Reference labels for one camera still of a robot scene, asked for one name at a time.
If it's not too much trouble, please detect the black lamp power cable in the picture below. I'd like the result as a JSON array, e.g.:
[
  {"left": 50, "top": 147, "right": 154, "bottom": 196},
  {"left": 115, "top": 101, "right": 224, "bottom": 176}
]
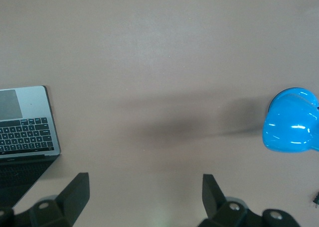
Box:
[{"left": 311, "top": 190, "right": 319, "bottom": 210}]

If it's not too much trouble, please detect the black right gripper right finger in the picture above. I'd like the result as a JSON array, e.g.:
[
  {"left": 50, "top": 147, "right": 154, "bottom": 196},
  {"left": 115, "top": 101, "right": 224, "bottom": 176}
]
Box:
[{"left": 198, "top": 174, "right": 300, "bottom": 227}]

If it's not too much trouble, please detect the silver laptop with black keyboard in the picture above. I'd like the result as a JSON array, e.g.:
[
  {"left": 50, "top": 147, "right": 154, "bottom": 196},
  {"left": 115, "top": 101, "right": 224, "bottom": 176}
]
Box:
[{"left": 0, "top": 85, "right": 61, "bottom": 209}]

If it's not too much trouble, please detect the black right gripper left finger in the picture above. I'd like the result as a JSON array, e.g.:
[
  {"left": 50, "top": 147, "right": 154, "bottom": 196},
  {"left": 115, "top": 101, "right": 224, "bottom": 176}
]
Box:
[{"left": 0, "top": 172, "right": 90, "bottom": 227}]

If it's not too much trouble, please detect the blue desk lamp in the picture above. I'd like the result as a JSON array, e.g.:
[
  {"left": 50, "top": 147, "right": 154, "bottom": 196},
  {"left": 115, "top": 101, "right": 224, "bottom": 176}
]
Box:
[{"left": 261, "top": 87, "right": 319, "bottom": 153}]

